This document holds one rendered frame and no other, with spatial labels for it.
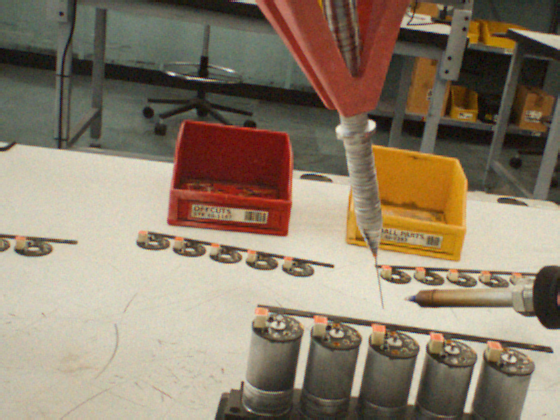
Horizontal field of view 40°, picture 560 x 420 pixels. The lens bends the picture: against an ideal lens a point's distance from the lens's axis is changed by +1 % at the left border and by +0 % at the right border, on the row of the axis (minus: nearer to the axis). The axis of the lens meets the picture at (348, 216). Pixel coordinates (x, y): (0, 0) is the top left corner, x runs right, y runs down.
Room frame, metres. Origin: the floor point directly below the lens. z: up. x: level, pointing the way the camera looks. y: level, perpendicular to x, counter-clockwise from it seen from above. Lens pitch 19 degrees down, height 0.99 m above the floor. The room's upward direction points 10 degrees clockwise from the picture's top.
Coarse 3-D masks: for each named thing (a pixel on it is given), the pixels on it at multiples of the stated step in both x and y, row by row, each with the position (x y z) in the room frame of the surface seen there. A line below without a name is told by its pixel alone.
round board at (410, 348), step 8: (384, 336) 0.33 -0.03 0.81; (392, 336) 0.33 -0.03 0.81; (400, 336) 0.33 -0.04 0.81; (408, 336) 0.33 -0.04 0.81; (384, 344) 0.32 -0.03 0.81; (408, 344) 0.33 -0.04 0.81; (416, 344) 0.33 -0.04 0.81; (384, 352) 0.31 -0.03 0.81; (392, 352) 0.31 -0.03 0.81; (400, 352) 0.32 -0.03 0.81; (408, 352) 0.32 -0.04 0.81; (416, 352) 0.32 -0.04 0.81
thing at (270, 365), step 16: (256, 336) 0.31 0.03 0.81; (256, 352) 0.31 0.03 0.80; (272, 352) 0.31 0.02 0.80; (288, 352) 0.31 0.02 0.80; (256, 368) 0.31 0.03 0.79; (272, 368) 0.31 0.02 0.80; (288, 368) 0.31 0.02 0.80; (256, 384) 0.31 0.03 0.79; (272, 384) 0.31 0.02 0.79; (288, 384) 0.31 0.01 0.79; (256, 400) 0.31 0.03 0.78; (272, 400) 0.31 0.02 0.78; (288, 400) 0.31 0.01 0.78; (272, 416) 0.31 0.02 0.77
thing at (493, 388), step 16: (480, 368) 0.33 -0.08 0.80; (480, 384) 0.32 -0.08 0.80; (496, 384) 0.32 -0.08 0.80; (512, 384) 0.32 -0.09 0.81; (528, 384) 0.32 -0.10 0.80; (480, 400) 0.32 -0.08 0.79; (496, 400) 0.32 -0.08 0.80; (512, 400) 0.32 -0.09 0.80; (480, 416) 0.32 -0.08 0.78; (496, 416) 0.32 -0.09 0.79; (512, 416) 0.32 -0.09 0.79
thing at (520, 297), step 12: (504, 288) 0.28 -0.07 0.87; (516, 288) 0.28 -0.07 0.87; (528, 288) 0.27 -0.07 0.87; (420, 300) 0.31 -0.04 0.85; (432, 300) 0.30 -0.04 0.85; (444, 300) 0.30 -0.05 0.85; (456, 300) 0.29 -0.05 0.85; (468, 300) 0.29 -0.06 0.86; (480, 300) 0.29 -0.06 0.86; (492, 300) 0.28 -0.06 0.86; (504, 300) 0.28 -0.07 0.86; (516, 300) 0.27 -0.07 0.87; (528, 300) 0.27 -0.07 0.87; (516, 312) 0.27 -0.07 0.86; (528, 312) 0.27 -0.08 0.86
